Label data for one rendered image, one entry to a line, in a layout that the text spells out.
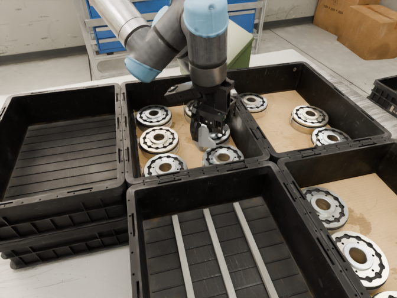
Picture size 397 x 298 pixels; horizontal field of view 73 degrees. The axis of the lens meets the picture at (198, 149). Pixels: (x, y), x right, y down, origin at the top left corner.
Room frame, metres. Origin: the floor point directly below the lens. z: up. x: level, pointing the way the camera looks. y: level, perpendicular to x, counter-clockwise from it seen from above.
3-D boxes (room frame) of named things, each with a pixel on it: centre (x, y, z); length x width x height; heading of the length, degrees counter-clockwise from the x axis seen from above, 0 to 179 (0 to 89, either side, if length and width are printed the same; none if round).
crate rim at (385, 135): (0.62, -0.25, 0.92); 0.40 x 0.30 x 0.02; 14
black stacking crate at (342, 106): (0.62, -0.25, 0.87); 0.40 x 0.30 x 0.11; 14
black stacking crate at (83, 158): (0.48, 0.33, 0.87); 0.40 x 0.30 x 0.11; 14
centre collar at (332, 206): (0.32, -0.25, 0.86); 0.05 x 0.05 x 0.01
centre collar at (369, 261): (0.21, -0.28, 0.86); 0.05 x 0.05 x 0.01
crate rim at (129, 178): (0.55, 0.04, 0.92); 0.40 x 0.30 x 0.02; 14
